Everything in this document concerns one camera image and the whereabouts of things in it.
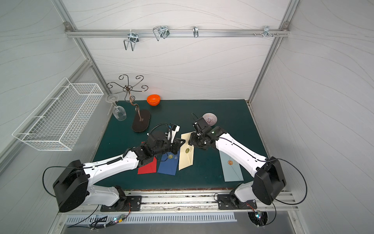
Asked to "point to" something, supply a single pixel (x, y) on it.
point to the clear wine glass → (119, 112)
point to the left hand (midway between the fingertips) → (186, 142)
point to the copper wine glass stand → (141, 118)
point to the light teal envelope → (231, 168)
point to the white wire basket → (57, 122)
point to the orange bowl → (153, 100)
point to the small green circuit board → (118, 219)
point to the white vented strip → (97, 219)
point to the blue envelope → (169, 164)
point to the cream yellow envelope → (186, 154)
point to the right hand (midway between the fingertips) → (191, 142)
